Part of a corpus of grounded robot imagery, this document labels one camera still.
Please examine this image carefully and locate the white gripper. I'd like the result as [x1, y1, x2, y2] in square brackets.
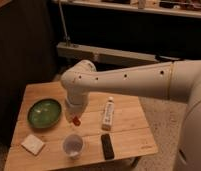
[65, 94, 88, 122]

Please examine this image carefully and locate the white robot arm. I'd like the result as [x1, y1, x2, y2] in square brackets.
[61, 60, 201, 171]

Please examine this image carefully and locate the green bowl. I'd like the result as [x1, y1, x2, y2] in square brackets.
[27, 98, 62, 129]

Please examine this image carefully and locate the small wooden table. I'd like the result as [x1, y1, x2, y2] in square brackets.
[4, 82, 158, 171]

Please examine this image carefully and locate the white tube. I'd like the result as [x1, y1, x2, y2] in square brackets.
[102, 97, 114, 131]

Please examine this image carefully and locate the black rectangular remote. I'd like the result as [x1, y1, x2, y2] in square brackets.
[101, 134, 114, 160]

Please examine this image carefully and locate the white square sponge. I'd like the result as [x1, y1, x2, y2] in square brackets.
[21, 134, 45, 155]

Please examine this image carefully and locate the metal pole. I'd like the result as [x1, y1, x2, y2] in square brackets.
[58, 0, 70, 46]

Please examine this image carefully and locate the wooden shelf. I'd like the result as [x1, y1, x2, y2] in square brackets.
[50, 0, 201, 20]

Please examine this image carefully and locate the grey metal rail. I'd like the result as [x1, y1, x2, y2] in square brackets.
[57, 42, 157, 67]

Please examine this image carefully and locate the black device on rail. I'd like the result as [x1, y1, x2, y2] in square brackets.
[155, 55, 183, 62]

